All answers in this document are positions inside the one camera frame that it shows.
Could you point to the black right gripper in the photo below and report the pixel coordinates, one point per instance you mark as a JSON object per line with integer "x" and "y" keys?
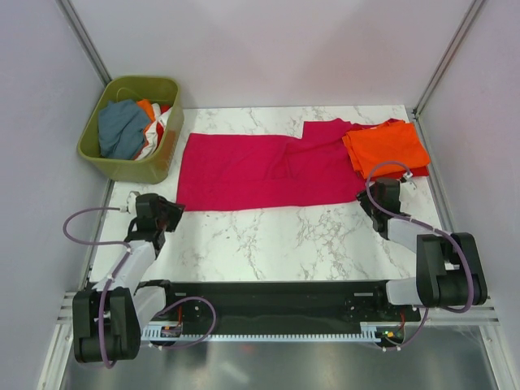
{"x": 364, "y": 198}

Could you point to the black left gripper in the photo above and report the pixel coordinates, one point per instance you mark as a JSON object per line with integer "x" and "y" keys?
{"x": 174, "y": 210}

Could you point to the magenta t shirt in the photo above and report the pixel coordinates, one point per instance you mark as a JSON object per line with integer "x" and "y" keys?
{"x": 243, "y": 172}

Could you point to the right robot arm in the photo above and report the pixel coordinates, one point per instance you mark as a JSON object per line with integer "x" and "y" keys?
{"x": 449, "y": 274}

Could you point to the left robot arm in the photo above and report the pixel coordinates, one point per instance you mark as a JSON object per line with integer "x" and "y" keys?
{"x": 107, "y": 318}

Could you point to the folded orange t shirt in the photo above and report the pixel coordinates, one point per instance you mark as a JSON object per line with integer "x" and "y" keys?
{"x": 386, "y": 148}

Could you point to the folded red t shirt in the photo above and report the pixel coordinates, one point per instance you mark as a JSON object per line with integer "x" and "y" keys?
{"x": 418, "y": 170}

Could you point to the white orange t shirt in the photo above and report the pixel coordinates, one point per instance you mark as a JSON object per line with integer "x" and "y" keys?
{"x": 153, "y": 133}

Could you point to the olive green plastic bin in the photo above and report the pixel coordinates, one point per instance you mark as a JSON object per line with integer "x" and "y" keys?
{"x": 153, "y": 169}

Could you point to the grey blue t shirt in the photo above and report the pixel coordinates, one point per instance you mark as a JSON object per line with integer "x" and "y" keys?
{"x": 121, "y": 127}

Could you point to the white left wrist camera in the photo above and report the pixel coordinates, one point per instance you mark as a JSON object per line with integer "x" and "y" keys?
{"x": 129, "y": 205}

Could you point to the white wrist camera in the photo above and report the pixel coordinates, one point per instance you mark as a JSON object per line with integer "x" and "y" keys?
{"x": 129, "y": 205}
{"x": 407, "y": 183}

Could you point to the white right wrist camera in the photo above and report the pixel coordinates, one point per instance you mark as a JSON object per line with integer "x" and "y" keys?
{"x": 407, "y": 183}

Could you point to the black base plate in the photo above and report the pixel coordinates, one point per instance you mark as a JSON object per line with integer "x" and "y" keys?
{"x": 279, "y": 309}

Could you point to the white slotted cable duct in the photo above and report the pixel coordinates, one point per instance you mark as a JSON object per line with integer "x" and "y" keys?
{"x": 161, "y": 333}

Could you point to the aluminium rail profile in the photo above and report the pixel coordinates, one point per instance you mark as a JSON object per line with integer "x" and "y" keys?
{"x": 482, "y": 315}

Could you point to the left aluminium frame post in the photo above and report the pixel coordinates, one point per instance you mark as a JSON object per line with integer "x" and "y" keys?
{"x": 82, "y": 36}

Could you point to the aluminium frame post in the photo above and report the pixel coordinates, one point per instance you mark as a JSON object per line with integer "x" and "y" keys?
{"x": 461, "y": 33}
{"x": 82, "y": 36}

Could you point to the right aluminium frame post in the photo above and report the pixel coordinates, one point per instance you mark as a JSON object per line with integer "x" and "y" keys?
{"x": 461, "y": 33}

